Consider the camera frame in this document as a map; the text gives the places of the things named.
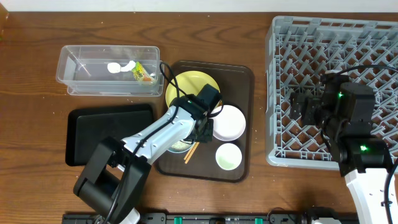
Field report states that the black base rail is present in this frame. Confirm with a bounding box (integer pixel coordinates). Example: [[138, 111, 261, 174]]
[[61, 213, 322, 224]]

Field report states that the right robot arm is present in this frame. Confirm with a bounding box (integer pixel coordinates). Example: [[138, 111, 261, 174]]
[[289, 73, 397, 223]]

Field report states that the wooden chopstick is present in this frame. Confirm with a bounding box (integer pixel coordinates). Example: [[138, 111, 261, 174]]
[[183, 141, 198, 161], [184, 142, 200, 165]]

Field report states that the grey dishwasher rack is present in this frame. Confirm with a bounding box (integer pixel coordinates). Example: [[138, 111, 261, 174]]
[[266, 16, 397, 170]]

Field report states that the light blue bowl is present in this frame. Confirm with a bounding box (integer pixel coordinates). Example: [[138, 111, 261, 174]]
[[166, 139, 195, 154]]

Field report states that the yellow plate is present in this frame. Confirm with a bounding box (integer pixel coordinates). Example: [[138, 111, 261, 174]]
[[165, 71, 220, 107]]

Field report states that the white cup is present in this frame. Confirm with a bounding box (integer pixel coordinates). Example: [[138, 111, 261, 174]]
[[215, 143, 243, 170]]

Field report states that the pink white bowl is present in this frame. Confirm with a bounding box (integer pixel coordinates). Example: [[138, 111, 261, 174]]
[[211, 105, 246, 141]]

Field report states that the black rectangular tray bin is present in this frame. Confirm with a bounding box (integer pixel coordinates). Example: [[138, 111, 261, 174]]
[[65, 104, 154, 167]]

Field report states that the clear plastic waste bin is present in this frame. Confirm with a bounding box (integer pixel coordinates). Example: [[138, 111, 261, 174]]
[[56, 45, 164, 96]]

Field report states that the dark brown serving tray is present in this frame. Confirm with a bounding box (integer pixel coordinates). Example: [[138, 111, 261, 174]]
[[155, 60, 254, 183]]

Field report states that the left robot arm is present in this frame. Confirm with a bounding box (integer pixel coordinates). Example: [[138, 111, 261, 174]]
[[73, 84, 221, 223]]

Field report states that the green snack wrapper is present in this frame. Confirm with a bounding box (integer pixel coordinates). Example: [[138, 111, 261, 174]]
[[131, 62, 155, 82]]

